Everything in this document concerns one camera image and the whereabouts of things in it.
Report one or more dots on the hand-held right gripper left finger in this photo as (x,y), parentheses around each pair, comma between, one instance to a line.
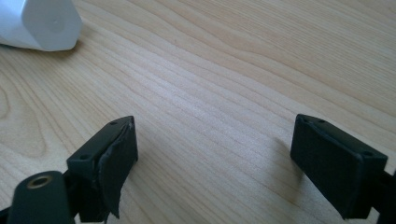
(106,158)

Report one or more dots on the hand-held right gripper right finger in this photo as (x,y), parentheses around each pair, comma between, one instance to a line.
(333,161)

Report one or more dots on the white plastic bottle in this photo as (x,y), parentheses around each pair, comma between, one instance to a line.
(40,23)

